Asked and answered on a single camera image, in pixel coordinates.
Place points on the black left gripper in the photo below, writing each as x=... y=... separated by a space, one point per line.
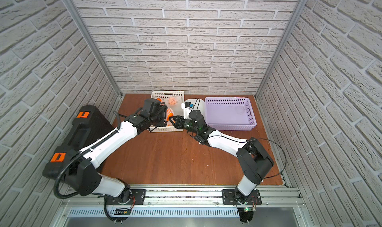
x=162 y=115

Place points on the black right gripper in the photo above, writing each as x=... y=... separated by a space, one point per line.
x=180 y=121

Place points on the orange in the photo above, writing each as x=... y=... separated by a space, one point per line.
x=169 y=113
x=172 y=101

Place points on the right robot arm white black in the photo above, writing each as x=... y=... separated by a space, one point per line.
x=254 y=160

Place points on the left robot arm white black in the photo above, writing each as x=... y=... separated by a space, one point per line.
x=75 y=172

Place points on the white plastic tub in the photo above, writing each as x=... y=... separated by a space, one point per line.
x=199 y=104

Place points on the purple perforated plastic basket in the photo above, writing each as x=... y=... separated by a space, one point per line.
x=230 y=113

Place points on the black tool case orange latches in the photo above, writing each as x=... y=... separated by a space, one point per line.
x=88 y=126

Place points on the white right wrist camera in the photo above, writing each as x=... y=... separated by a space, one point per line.
x=187 y=108

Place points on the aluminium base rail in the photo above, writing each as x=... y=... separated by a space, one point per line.
x=187 y=206

